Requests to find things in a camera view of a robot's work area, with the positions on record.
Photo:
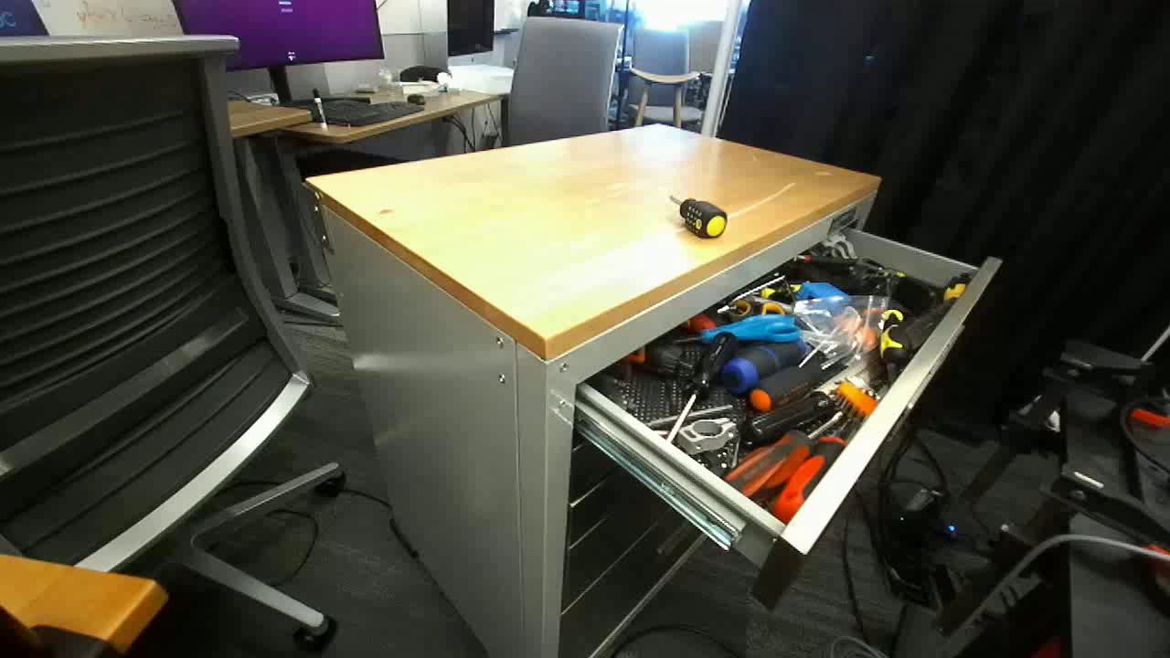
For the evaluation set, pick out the black screwdriver yellow end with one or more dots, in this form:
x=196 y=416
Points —
x=704 y=218

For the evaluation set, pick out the grey steel cabinet drawer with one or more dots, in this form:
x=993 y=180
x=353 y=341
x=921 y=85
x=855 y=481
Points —
x=890 y=408

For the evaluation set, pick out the long shaft black screwdriver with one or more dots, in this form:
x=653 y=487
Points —
x=712 y=365

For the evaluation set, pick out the black screwdriver orange end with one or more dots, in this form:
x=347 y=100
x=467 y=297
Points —
x=788 y=387

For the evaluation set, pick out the grey steel cabinet wood top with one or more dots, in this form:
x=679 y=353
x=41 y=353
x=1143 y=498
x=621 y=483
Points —
x=572 y=231

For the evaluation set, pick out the metal sockets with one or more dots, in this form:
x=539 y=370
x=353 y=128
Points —
x=714 y=436

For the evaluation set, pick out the blue plastic tool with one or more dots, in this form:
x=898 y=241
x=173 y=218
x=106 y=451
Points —
x=821 y=295

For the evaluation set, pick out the grey padded office chair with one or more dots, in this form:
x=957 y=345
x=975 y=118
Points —
x=564 y=76

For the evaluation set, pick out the clear bag of bits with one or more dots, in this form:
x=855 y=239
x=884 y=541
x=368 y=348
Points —
x=840 y=331

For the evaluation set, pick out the long wooden desk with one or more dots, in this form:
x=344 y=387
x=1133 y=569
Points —
x=461 y=104

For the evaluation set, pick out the chair with wooden arms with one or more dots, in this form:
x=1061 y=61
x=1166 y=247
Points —
x=662 y=85

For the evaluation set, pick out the yellow black tool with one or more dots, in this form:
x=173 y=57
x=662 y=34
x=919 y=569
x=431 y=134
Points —
x=894 y=335

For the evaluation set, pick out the black keyboard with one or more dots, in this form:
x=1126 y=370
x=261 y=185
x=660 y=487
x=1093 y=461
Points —
x=370 y=109

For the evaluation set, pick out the small black monitor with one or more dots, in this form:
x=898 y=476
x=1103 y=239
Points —
x=469 y=24

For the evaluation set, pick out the small yellow tool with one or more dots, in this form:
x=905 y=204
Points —
x=957 y=291

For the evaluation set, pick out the purple screen monitor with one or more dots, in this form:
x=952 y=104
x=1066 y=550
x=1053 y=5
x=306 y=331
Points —
x=279 y=29

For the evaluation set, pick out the dark mesh office chair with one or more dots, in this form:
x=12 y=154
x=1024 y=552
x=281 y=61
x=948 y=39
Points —
x=112 y=241

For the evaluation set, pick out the wooden table black legs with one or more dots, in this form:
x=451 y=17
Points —
x=74 y=597

